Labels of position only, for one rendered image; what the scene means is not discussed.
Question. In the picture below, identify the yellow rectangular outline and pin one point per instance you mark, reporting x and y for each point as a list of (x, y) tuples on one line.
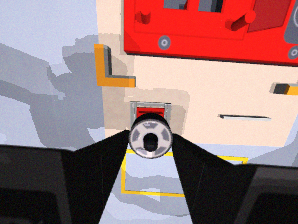
[(244, 159)]

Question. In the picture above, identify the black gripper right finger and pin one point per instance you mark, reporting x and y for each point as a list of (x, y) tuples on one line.
[(219, 192)]

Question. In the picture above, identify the grey wheel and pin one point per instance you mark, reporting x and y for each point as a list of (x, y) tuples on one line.
[(150, 123)]

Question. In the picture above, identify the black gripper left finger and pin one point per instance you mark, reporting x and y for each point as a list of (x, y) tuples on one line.
[(82, 180)]

